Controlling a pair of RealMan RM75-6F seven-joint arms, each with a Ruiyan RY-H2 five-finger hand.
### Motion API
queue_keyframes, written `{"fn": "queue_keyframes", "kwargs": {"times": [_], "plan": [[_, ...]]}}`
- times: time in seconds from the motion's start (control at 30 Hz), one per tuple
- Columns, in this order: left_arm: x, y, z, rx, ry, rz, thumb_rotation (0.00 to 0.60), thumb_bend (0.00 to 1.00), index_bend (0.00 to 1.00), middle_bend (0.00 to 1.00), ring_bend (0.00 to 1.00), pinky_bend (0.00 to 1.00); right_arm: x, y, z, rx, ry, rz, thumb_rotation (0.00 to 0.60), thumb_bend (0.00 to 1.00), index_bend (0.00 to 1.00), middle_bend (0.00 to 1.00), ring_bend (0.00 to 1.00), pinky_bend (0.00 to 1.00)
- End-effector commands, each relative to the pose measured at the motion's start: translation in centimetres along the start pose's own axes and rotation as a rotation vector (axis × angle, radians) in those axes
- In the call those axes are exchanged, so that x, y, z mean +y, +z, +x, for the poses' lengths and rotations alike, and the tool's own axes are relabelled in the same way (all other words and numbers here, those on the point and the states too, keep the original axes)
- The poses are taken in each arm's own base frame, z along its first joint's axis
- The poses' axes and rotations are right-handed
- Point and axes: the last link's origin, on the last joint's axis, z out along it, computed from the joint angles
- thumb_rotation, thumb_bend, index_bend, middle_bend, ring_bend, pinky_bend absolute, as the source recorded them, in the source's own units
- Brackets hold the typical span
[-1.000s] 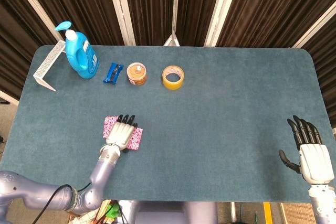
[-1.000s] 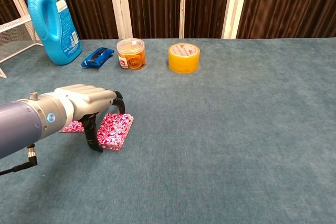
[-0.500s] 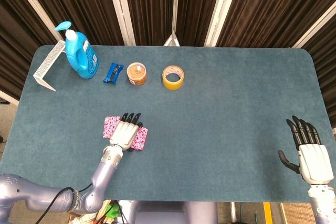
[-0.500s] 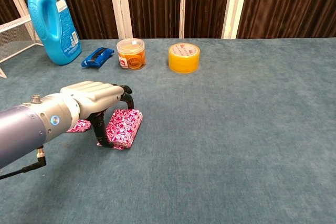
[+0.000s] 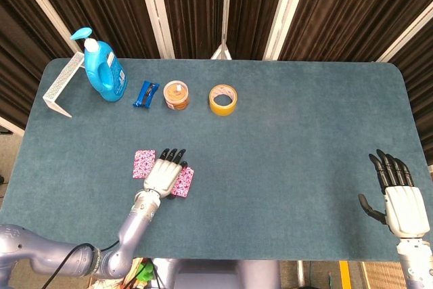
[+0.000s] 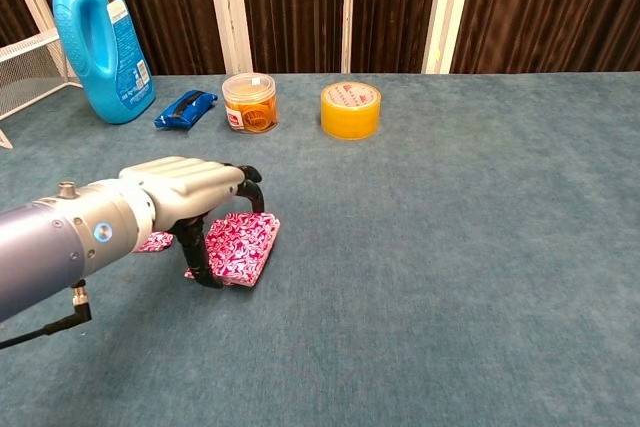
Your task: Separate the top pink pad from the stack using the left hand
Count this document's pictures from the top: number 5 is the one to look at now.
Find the white perforated angle bracket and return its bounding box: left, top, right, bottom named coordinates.
left=42, top=51, right=85, bottom=118

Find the blue felt table mat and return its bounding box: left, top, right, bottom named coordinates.
left=0, top=58, right=433, bottom=263

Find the dark brown curtain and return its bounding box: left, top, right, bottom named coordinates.
left=0, top=0, right=433, bottom=154

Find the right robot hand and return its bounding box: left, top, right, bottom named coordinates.
left=357, top=148, right=428, bottom=238

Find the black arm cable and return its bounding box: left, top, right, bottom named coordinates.
left=50, top=240, right=121, bottom=284

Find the purple robot torso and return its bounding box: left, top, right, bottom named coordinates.
left=152, top=258, right=281, bottom=289

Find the blue snack bar wrapper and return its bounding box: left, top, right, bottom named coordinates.
left=133, top=81, right=160, bottom=110

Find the woven beige panel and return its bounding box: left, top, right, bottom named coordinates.
left=361, top=261, right=409, bottom=289

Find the yellow tape roll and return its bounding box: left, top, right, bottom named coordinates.
left=208, top=84, right=239, bottom=116

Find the blue detergent pump bottle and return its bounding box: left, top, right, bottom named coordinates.
left=70, top=26, right=129, bottom=103

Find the white frame post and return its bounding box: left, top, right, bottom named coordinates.
left=263, top=0, right=313, bottom=61
left=209, top=0, right=235, bottom=60
left=135, top=0, right=176, bottom=60
left=9, top=0, right=83, bottom=55
left=376, top=10, right=433, bottom=64

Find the green plastic item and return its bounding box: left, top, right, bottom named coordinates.
left=137, top=259, right=156, bottom=282

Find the pink patterned small box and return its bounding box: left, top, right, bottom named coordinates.
left=132, top=149, right=157, bottom=179

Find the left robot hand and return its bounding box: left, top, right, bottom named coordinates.
left=143, top=148, right=189, bottom=200

